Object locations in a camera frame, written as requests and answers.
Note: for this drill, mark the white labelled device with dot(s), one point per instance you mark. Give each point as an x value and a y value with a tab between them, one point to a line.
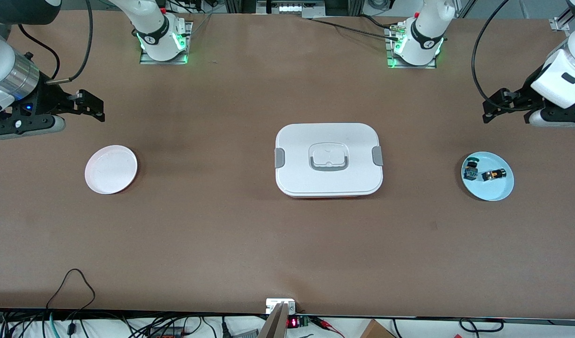
292	8

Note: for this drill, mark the green push-button switch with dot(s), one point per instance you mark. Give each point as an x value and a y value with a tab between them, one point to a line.
470	172

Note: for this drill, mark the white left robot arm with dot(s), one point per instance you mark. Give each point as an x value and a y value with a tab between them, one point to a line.
562	80

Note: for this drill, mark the brown cardboard piece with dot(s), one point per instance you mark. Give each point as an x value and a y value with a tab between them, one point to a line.
374	331

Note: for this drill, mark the orange push-button switch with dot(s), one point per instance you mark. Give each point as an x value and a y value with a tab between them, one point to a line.
494	175

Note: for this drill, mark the pale pink round plate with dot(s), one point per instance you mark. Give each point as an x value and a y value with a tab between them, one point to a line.
111	170

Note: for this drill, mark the white lidded storage box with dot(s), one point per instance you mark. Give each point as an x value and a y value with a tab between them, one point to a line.
329	178

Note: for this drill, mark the grey metal bracket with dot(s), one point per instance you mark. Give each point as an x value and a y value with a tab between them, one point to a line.
274	326

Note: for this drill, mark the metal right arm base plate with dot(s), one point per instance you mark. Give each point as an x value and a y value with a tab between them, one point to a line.
144	58

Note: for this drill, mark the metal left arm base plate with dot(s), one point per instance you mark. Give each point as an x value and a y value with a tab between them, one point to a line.
388	51

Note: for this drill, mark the light blue round plate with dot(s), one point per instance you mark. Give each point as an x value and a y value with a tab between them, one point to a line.
496	188

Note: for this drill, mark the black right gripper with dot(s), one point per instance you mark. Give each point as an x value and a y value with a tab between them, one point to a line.
49	99

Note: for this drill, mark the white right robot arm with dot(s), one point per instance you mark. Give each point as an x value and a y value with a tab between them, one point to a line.
151	33

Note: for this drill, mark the red digit display module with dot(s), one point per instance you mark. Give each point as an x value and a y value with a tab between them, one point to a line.
293	322

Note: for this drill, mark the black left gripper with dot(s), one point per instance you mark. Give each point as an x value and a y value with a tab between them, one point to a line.
520	99

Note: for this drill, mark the aluminium frame profile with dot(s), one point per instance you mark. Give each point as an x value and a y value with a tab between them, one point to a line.
557	23

